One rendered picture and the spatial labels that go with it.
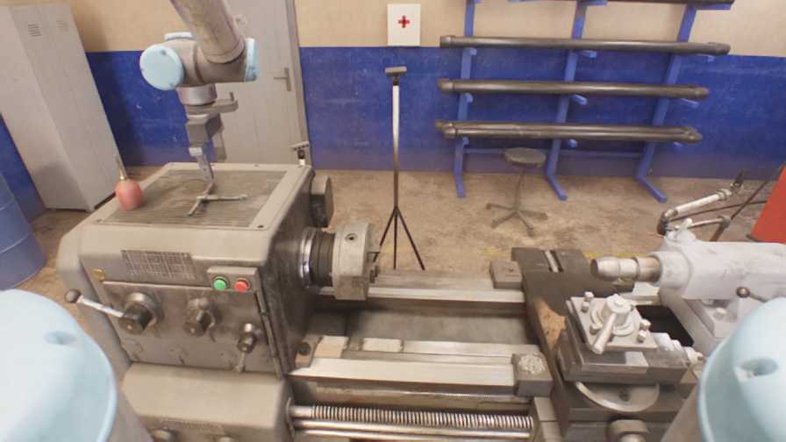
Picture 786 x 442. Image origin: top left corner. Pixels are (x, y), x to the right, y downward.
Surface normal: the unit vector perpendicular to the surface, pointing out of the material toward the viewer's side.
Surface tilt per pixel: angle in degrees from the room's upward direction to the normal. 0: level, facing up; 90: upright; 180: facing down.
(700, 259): 0
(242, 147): 90
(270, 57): 90
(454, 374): 36
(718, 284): 87
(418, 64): 90
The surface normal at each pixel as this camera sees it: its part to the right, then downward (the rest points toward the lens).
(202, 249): -0.05, -0.28
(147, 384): -0.04, -0.48
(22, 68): -0.07, 0.48
